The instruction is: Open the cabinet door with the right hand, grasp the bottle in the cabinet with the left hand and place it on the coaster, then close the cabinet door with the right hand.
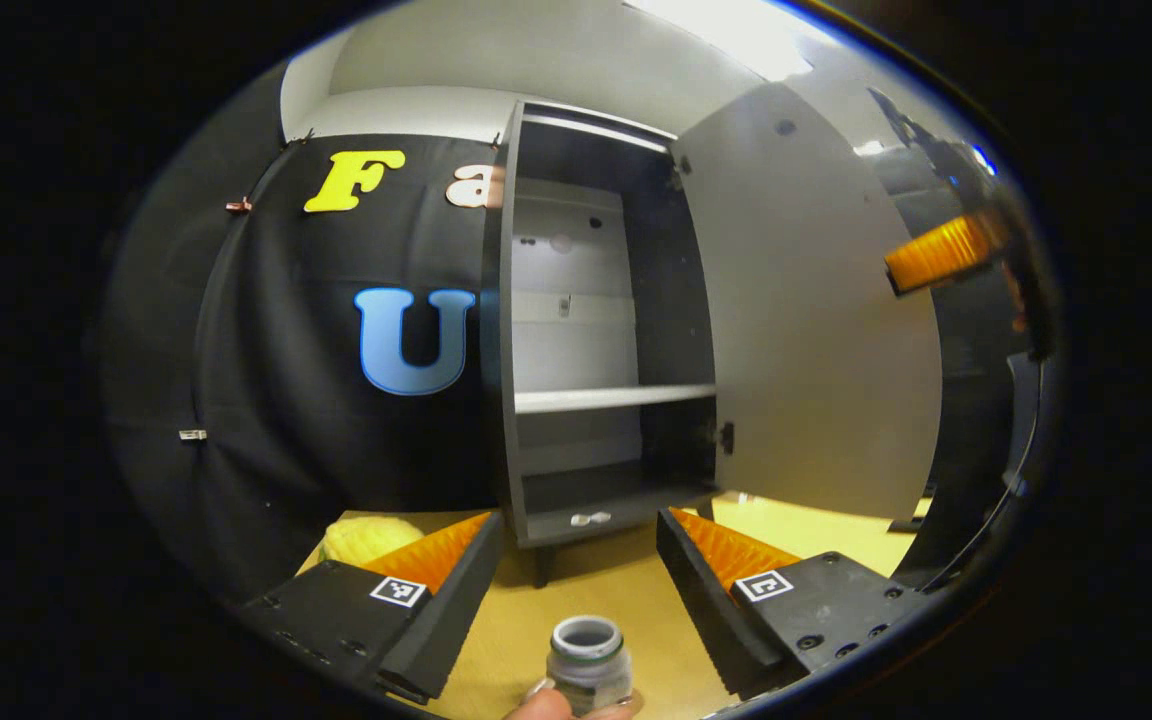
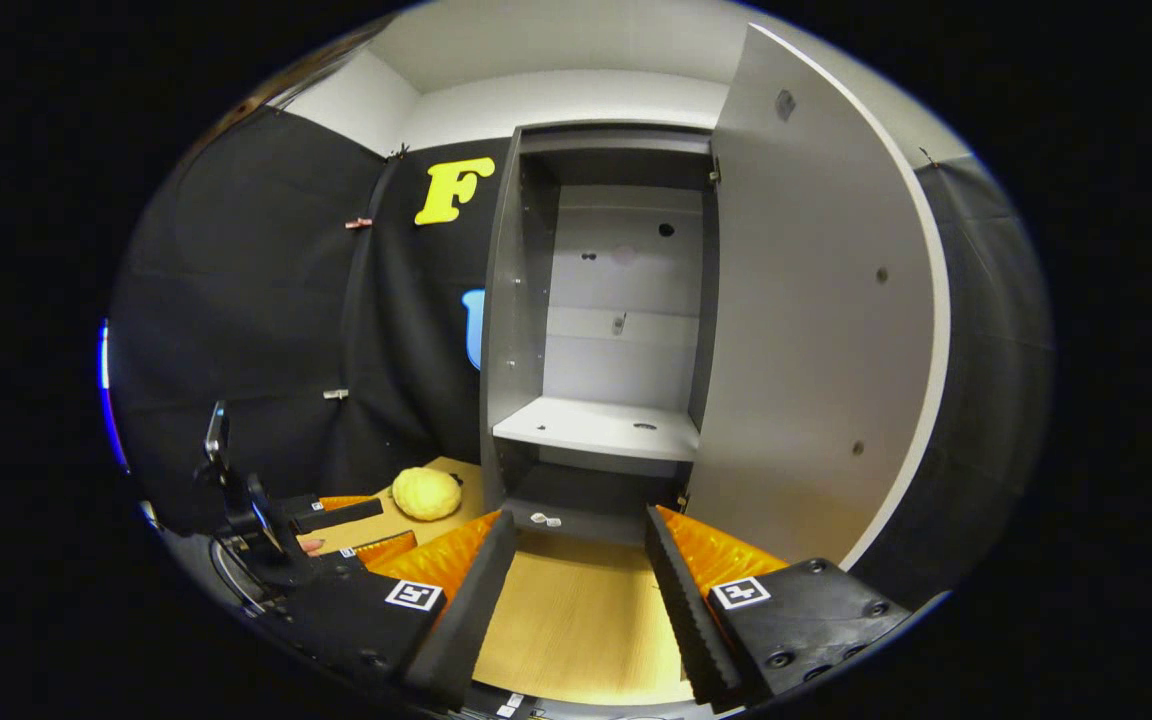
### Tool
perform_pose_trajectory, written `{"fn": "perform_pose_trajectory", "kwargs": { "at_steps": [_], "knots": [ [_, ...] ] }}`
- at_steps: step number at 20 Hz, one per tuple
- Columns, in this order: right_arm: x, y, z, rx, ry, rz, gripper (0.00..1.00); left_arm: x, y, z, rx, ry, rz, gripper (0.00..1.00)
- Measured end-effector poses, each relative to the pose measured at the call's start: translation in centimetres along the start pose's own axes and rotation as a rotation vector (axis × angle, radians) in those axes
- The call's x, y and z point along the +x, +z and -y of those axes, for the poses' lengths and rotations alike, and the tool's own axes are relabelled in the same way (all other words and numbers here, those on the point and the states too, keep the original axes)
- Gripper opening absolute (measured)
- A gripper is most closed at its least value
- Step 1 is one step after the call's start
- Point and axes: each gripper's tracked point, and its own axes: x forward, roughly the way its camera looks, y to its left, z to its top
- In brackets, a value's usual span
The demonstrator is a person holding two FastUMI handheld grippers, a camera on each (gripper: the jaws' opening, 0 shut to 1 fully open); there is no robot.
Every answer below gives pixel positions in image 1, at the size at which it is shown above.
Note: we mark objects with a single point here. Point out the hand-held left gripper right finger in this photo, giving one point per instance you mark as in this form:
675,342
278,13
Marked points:
701,605

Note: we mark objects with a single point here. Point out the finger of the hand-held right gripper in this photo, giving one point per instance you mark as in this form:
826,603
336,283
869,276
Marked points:
941,252

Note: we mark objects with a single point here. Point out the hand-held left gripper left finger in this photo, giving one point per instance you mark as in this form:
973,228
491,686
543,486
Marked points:
456,610

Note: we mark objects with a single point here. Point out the white green-label bottle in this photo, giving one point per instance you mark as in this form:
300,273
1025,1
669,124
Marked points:
591,670

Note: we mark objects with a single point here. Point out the beige cabinet door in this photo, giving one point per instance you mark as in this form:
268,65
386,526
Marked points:
816,330

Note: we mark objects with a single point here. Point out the grey cabinet shelf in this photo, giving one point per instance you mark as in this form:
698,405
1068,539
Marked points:
606,398

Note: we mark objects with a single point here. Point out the dark grey cabinet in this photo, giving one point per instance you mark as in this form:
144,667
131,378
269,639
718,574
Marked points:
671,300

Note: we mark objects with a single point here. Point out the small ceiling light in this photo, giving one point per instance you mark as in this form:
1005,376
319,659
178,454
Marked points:
983,160

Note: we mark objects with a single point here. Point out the yellow toy fruit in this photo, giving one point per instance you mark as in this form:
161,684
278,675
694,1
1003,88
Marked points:
361,540

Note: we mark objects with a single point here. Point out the black backdrop cloth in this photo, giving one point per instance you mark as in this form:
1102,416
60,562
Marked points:
266,400

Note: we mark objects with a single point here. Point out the red clip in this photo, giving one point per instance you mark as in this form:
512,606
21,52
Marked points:
237,206

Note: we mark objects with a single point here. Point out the black clip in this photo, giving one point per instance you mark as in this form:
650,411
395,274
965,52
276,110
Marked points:
304,137

